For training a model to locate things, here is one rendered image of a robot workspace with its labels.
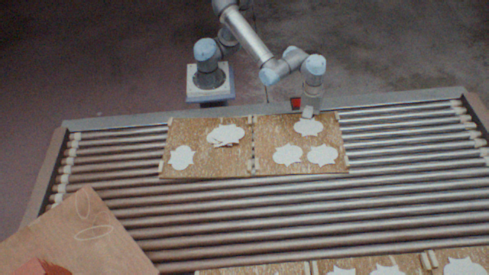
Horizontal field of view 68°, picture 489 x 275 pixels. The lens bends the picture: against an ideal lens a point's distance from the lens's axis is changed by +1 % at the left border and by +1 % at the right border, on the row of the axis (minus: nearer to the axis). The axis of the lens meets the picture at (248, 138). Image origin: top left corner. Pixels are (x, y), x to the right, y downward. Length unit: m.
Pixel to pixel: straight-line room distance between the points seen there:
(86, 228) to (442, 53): 3.41
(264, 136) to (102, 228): 0.79
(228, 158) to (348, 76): 2.06
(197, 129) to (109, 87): 1.99
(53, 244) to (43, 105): 2.38
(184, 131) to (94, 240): 0.64
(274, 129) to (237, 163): 0.26
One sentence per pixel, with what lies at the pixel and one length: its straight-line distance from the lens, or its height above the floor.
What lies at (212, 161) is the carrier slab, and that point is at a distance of 1.62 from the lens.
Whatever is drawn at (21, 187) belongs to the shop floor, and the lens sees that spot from 3.22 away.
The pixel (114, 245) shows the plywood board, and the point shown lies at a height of 1.04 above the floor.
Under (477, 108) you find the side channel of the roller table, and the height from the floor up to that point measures 0.95.
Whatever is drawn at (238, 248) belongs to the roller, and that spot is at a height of 0.92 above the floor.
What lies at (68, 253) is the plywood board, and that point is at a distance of 1.47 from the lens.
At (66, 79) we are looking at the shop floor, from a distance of 3.92.
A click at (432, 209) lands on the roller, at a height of 0.92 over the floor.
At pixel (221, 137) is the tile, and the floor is 0.97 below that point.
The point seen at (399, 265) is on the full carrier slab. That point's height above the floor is 0.94.
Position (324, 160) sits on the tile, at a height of 0.94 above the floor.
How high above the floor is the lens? 2.24
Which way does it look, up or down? 51 degrees down
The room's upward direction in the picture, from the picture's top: 5 degrees counter-clockwise
